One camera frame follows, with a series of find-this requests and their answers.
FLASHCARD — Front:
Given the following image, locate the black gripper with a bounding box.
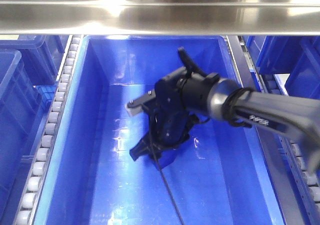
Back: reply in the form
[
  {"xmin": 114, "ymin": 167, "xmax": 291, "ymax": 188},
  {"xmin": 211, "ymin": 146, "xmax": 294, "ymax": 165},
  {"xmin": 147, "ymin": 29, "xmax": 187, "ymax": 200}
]
[{"xmin": 129, "ymin": 47, "xmax": 220, "ymax": 161}]

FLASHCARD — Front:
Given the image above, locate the large blue plastic bin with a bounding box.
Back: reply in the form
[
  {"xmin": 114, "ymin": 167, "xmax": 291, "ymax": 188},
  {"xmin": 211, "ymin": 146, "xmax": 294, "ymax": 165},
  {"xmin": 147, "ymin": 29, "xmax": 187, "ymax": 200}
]
[{"xmin": 34, "ymin": 36, "xmax": 284, "ymax": 225}]

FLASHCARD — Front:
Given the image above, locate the steel roller shelf frame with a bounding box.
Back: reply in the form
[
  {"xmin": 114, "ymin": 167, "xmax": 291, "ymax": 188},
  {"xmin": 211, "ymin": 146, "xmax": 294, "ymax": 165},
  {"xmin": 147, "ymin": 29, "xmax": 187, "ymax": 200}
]
[{"xmin": 0, "ymin": 0, "xmax": 320, "ymax": 36}]

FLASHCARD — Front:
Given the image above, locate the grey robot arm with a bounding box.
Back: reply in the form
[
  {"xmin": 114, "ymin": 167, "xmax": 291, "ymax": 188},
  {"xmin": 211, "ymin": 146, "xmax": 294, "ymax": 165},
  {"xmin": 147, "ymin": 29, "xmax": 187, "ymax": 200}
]
[{"xmin": 125, "ymin": 48, "xmax": 320, "ymax": 174}]

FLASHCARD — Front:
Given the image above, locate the blue bin at right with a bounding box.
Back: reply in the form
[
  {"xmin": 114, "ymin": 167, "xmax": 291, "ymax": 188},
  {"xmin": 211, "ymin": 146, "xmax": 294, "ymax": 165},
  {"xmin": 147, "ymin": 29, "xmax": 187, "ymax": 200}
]
[{"xmin": 242, "ymin": 35, "xmax": 320, "ymax": 99}]

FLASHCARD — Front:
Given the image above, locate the black cable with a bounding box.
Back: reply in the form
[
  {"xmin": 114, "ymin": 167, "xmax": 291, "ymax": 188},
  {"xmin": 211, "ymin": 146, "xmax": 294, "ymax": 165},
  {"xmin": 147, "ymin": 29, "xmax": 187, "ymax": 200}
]
[{"xmin": 148, "ymin": 111, "xmax": 187, "ymax": 225}]

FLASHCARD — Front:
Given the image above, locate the white roller track left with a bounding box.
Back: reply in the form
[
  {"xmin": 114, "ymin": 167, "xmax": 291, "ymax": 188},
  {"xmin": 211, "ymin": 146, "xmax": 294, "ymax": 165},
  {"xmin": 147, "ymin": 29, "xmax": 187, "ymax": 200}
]
[{"xmin": 13, "ymin": 34, "xmax": 85, "ymax": 225}]

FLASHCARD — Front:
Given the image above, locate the blue bin at left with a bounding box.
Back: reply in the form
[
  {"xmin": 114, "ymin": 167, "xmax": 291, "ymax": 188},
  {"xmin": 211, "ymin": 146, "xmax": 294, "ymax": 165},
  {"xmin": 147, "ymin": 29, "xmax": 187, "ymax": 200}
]
[{"xmin": 0, "ymin": 34, "xmax": 69, "ymax": 225}]

